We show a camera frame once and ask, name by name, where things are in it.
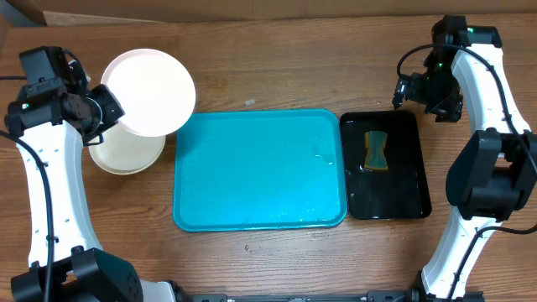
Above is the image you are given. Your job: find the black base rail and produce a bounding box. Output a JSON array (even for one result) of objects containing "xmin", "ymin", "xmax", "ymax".
[{"xmin": 190, "ymin": 290, "xmax": 420, "ymax": 302}]

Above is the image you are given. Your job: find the teal plastic tray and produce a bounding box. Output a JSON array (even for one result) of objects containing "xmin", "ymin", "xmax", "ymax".
[{"xmin": 172, "ymin": 109, "xmax": 347, "ymax": 232}]

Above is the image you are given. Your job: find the black water tray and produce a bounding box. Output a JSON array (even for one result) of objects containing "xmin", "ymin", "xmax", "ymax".
[{"xmin": 340, "ymin": 111, "xmax": 432, "ymax": 220}]

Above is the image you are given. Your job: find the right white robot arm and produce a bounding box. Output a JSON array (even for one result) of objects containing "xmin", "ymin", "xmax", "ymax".
[{"xmin": 393, "ymin": 15, "xmax": 536, "ymax": 301}]

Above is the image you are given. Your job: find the cardboard sheet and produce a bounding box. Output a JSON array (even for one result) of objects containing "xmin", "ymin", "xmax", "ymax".
[{"xmin": 1, "ymin": 0, "xmax": 536, "ymax": 24}]

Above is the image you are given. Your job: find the white plate top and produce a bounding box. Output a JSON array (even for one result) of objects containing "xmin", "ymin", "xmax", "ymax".
[{"xmin": 89, "ymin": 123, "xmax": 166, "ymax": 175}]

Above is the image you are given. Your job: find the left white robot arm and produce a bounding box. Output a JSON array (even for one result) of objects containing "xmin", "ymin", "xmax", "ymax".
[{"xmin": 2, "ymin": 77, "xmax": 188, "ymax": 301}]

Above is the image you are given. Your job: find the white plate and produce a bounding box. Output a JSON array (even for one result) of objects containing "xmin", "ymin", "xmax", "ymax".
[
  {"xmin": 89, "ymin": 123, "xmax": 166, "ymax": 175},
  {"xmin": 101, "ymin": 49, "xmax": 196, "ymax": 137}
]

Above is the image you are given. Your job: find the green yellow sponge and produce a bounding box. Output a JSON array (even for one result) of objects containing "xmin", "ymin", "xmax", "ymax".
[{"xmin": 364, "ymin": 131, "xmax": 388, "ymax": 171}]

